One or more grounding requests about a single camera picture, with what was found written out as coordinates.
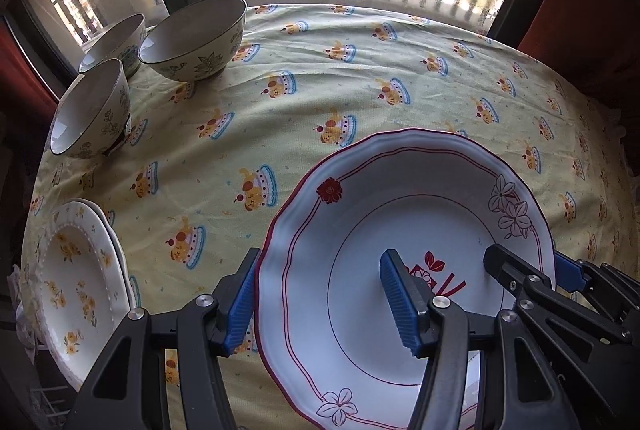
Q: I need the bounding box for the beaded rim yellow flower plate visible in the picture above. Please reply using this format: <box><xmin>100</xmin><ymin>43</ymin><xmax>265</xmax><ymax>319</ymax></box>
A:
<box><xmin>32</xmin><ymin>200</ymin><xmax>132</xmax><ymax>390</ymax></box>

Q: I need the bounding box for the floral ceramic bowl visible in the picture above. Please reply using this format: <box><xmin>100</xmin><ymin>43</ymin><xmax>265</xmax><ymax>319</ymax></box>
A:
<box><xmin>138</xmin><ymin>0</ymin><xmax>247</xmax><ymax>82</ymax></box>
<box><xmin>50</xmin><ymin>58</ymin><xmax>130</xmax><ymax>159</ymax></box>

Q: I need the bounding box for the scalloped yellow flower plate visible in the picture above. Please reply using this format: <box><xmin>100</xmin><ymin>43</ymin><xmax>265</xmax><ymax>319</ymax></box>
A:
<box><xmin>74</xmin><ymin>198</ymin><xmax>138</xmax><ymax>309</ymax></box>

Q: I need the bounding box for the yellow patterned tablecloth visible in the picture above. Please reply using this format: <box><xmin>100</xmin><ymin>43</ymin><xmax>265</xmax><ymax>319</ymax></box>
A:
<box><xmin>19</xmin><ymin>2</ymin><xmax>629</xmax><ymax>430</ymax></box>

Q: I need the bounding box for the red curtain right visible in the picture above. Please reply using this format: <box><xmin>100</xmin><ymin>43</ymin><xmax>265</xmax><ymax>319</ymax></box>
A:
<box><xmin>518</xmin><ymin>0</ymin><xmax>639</xmax><ymax>110</ymax></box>

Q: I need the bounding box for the red curtain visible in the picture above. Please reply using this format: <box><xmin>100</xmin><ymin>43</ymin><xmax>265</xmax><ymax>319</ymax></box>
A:
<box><xmin>518</xmin><ymin>0</ymin><xmax>639</xmax><ymax>110</ymax></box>
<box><xmin>1</xmin><ymin>18</ymin><xmax>55</xmax><ymax>123</ymax></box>

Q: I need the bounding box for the red curtain left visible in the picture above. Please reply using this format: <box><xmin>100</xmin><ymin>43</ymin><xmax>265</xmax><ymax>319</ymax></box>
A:
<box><xmin>1</xmin><ymin>18</ymin><xmax>55</xmax><ymax>123</ymax></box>

